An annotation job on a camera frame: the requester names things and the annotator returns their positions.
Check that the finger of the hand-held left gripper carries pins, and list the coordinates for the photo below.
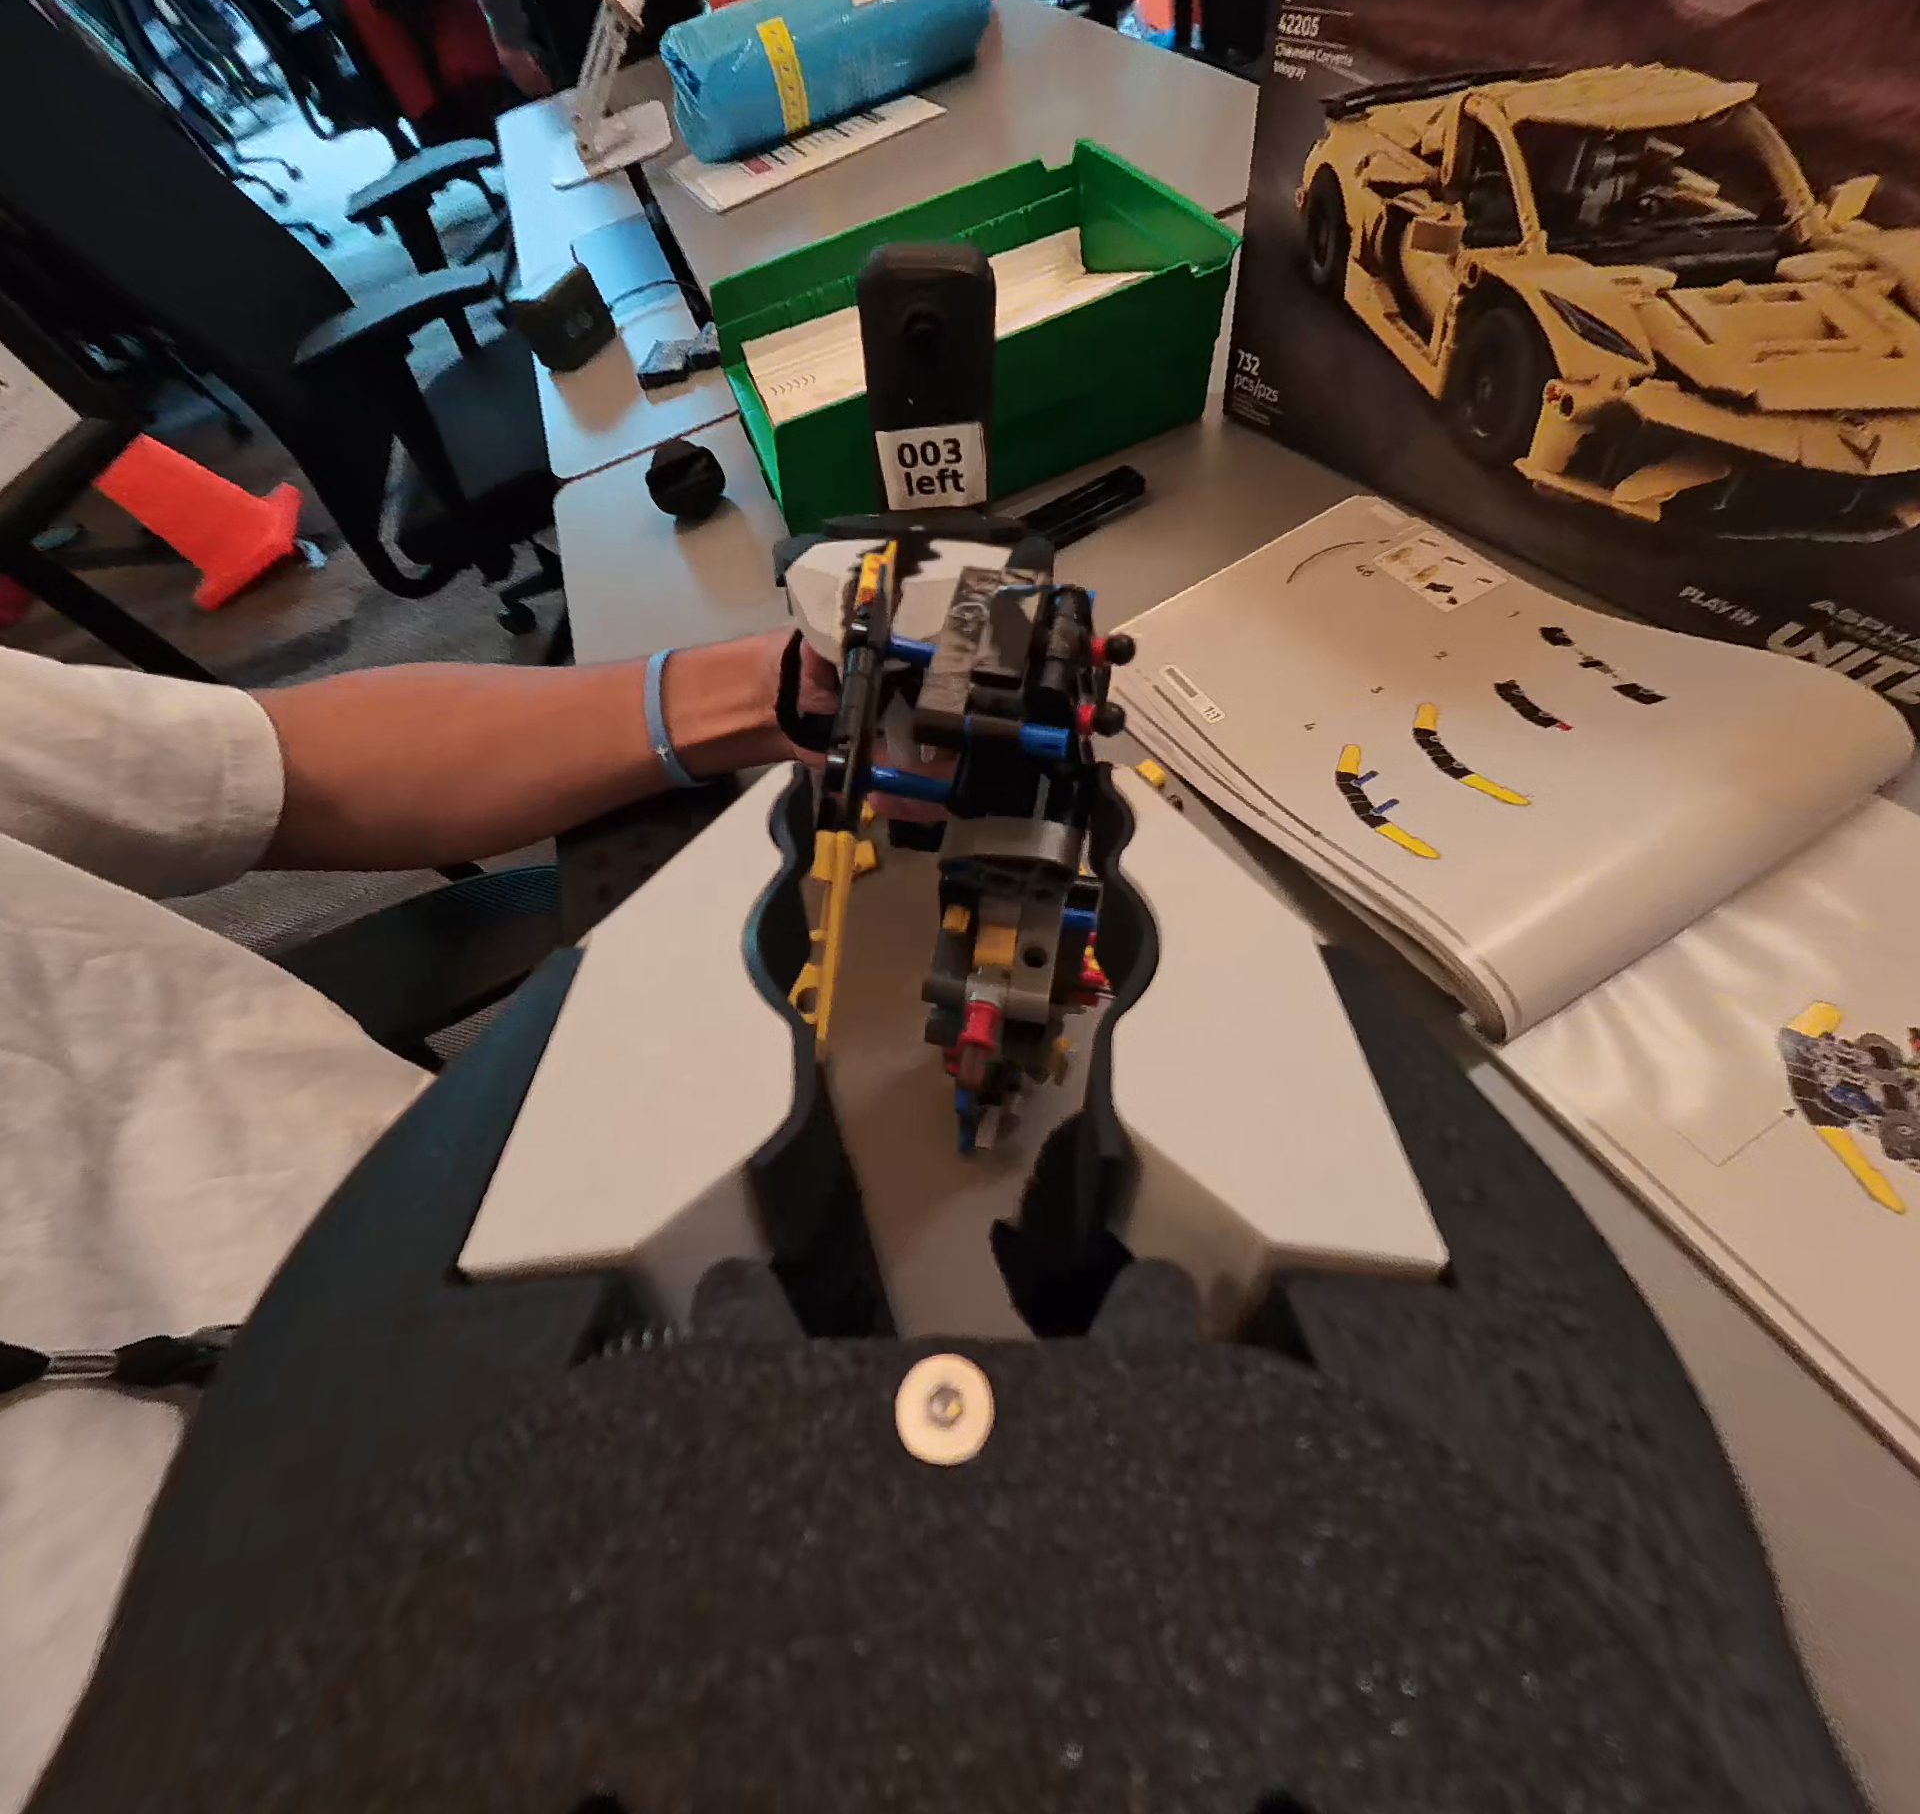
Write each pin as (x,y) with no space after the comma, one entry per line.
(817,592)
(977,555)

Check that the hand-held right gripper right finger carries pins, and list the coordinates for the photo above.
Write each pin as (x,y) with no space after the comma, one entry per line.
(1274,1094)

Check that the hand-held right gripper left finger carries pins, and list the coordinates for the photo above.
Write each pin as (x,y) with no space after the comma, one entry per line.
(646,1094)

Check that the grey black lego chassis assembly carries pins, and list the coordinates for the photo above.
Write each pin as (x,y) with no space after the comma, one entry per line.
(991,704)

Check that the yellow and black lego arc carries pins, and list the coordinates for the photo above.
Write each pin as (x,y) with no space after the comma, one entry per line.
(827,928)

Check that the person's left forearm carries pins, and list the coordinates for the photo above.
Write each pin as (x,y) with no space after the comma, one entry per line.
(450,763)

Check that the black lego beams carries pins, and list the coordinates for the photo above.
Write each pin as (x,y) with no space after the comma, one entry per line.
(1080,502)

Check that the lego set box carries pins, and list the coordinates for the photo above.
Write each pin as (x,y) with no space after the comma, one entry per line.
(1575,271)

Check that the white box in bin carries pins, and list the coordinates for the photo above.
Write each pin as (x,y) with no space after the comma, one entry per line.
(1049,286)

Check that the black round knob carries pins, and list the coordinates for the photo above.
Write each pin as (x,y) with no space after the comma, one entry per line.
(695,481)

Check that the green plastic bin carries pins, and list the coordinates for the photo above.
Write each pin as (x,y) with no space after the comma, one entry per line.
(1080,389)

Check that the white printed paper sheet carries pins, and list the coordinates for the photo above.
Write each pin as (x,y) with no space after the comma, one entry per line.
(841,154)

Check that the blue wristband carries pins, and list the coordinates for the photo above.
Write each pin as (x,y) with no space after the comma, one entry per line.
(660,719)

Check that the black adapter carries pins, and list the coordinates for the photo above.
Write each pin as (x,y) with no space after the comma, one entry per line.
(675,361)

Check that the dark mesh chair seat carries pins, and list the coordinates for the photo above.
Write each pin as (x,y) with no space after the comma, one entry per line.
(420,945)

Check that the blue wrapped roll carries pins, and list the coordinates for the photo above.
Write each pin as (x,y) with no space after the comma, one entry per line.
(841,44)

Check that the white instruction booklet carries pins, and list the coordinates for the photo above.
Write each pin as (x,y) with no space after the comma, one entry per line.
(1501,824)

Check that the small black box device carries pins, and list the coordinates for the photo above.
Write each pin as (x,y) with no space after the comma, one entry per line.
(562,322)

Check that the black office chair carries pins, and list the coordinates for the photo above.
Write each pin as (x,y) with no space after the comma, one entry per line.
(450,405)

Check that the white printed t-shirt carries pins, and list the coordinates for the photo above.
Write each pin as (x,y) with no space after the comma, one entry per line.
(120,1094)

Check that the red jacket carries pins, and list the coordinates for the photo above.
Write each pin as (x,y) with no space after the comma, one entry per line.
(412,16)

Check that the orange traffic cone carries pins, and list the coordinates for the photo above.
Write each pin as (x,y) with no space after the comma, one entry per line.
(194,508)

